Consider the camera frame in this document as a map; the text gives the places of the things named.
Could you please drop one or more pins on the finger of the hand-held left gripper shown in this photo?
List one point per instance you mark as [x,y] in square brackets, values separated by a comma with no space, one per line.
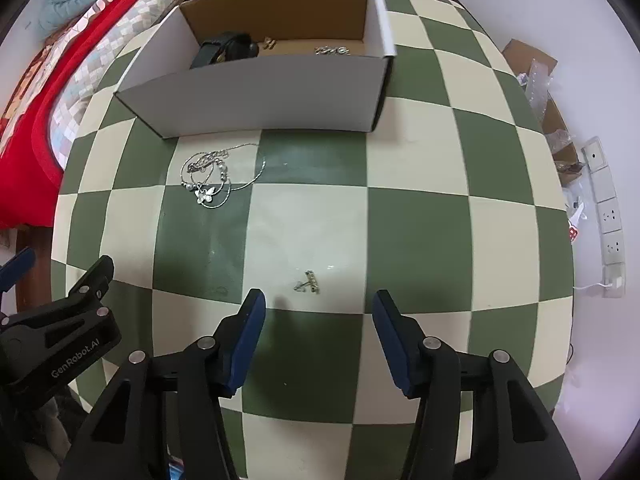
[15,267]
[95,275]

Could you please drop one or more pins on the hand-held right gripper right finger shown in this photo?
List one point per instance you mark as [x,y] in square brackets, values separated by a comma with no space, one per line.
[395,345]

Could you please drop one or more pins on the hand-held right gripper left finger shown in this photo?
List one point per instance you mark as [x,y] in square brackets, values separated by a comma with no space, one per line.
[240,345]

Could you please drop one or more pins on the small silver earring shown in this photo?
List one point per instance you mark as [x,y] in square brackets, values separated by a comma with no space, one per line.
[307,282]
[268,43]

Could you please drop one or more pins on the white cardboard box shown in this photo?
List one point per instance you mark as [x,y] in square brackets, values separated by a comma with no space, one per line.
[275,95]

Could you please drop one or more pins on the red printed blanket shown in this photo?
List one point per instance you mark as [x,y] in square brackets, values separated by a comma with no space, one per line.
[30,150]

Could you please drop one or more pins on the green checkered tablecloth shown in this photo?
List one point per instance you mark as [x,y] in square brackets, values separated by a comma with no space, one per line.
[425,210]

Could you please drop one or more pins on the white plastic bag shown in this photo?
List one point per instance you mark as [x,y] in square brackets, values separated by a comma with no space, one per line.
[574,220]

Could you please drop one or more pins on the pale checkered bed sheet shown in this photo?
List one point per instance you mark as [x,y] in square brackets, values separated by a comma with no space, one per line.
[100,50]

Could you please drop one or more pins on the white charger plug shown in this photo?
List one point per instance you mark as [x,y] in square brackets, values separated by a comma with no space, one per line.
[614,282]

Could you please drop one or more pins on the white power strip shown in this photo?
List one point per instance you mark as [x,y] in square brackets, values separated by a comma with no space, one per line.
[607,195]

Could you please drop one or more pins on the brown cardboard box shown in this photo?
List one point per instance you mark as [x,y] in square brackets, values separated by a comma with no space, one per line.
[552,115]

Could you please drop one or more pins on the clear bubble wrap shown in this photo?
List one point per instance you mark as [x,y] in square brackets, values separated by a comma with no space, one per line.
[537,85]

